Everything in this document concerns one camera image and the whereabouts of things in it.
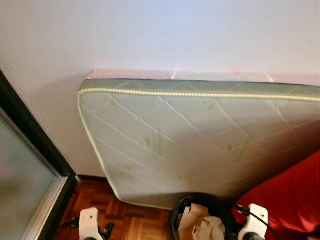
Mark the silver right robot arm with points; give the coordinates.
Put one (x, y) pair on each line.
(254, 237)

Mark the dark wooden baseboard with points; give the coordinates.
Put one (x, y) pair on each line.
(92, 178)

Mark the round black waste bin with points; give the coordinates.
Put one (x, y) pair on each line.
(174, 222)

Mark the brown cardboard piece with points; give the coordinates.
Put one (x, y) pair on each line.
(192, 215)

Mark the frosted glass sliding door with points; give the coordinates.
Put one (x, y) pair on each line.
(25, 185)

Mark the crumpled whitish paper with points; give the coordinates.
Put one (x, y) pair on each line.
(212, 230)

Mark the large red cushion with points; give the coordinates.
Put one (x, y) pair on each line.
(290, 195)

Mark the green white quilted mattress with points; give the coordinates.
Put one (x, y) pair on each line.
(200, 135)

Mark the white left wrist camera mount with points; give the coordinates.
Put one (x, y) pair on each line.
(89, 222)

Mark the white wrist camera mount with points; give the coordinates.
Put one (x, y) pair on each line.
(256, 217)
(89, 222)

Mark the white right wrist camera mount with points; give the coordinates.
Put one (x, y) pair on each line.
(256, 217)

